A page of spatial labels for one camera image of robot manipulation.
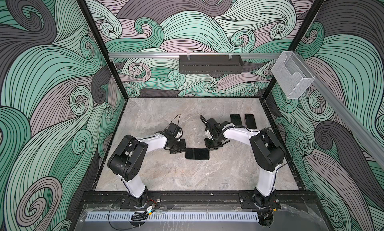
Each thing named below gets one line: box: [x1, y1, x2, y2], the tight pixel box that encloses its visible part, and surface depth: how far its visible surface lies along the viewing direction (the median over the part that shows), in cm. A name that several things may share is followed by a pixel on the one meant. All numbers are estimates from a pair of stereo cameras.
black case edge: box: [185, 147, 210, 160], surface depth 90 cm
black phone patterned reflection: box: [185, 147, 210, 160], surface depth 90 cm
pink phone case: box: [244, 114, 258, 130], surface depth 108 cm
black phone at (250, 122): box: [244, 114, 257, 130], surface depth 108 cm
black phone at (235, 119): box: [230, 114, 243, 126], surface depth 109 cm
